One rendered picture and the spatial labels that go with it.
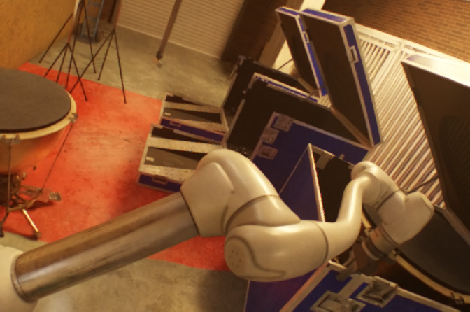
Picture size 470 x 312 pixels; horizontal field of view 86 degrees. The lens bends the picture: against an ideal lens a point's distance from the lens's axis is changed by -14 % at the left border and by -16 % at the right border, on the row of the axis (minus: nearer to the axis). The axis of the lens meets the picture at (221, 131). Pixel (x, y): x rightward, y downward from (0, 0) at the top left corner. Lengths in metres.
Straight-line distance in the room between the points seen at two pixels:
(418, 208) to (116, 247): 0.81
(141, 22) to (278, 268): 7.60
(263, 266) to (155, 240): 0.22
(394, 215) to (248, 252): 0.59
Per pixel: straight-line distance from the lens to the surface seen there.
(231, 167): 0.60
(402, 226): 0.98
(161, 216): 0.59
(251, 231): 0.50
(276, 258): 0.50
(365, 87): 2.40
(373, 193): 0.98
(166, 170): 2.63
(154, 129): 3.16
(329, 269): 1.10
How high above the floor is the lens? 1.56
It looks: 24 degrees down
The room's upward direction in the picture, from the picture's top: 24 degrees clockwise
